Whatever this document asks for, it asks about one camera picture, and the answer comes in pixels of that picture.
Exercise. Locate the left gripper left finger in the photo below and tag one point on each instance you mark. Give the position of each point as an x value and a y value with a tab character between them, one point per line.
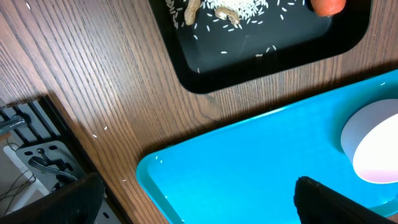
78	202

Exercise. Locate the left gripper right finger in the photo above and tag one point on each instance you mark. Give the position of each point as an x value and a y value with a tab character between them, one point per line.
318	204

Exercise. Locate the pink bowl with food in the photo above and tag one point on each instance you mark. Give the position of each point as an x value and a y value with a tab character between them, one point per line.
369	140

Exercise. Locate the orange carrot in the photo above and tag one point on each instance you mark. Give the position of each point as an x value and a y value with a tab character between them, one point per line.
327	7

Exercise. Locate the black waste tray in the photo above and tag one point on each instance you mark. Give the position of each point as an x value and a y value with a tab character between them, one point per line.
212	54

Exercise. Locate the teal serving tray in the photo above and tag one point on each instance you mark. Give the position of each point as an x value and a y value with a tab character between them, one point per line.
246	172

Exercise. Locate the rice and nuts pile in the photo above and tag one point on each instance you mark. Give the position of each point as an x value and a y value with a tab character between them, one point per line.
185	12

